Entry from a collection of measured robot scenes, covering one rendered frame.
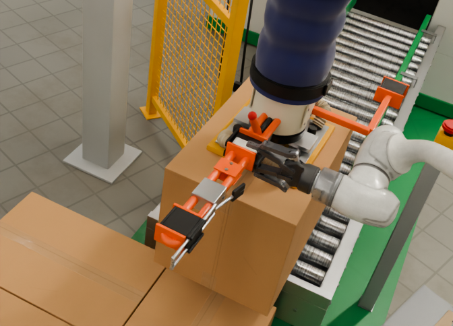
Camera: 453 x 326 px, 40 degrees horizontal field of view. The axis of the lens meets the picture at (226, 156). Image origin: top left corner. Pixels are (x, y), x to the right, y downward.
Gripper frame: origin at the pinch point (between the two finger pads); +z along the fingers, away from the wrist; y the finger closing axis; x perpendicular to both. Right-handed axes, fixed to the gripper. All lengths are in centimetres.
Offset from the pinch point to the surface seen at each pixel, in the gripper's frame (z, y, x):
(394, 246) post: -50, 77, 73
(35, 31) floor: 209, 120, 173
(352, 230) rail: -32, 61, 54
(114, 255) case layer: 37, 66, 0
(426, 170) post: -48, 36, 73
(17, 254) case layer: 64, 66, -17
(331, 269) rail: -31, 61, 31
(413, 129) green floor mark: -41, 120, 225
